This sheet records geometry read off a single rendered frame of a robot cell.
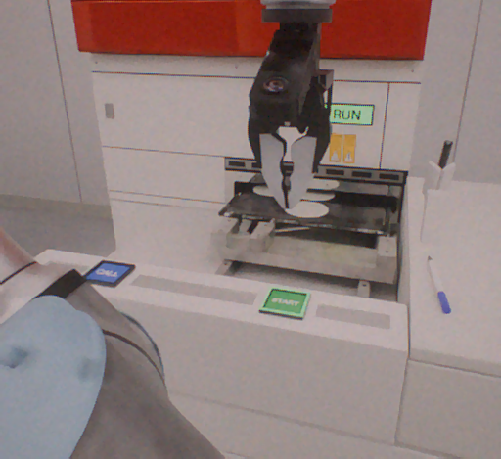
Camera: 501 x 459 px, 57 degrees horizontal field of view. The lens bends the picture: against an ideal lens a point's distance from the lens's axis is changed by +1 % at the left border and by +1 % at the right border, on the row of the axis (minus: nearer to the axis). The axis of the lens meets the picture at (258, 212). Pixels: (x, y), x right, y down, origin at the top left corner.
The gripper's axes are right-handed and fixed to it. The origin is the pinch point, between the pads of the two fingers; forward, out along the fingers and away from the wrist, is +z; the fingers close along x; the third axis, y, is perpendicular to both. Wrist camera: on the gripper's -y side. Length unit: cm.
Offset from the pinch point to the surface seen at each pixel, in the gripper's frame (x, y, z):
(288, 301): -0.4, 0.9, 14.2
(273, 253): 8.6, 28.3, 22.7
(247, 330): 3.6, -3.9, 16.0
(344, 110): 0, 58, 0
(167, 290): 16.4, 0.2, 15.1
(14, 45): 227, 207, -4
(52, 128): 210, 207, 49
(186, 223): 37, 49, 29
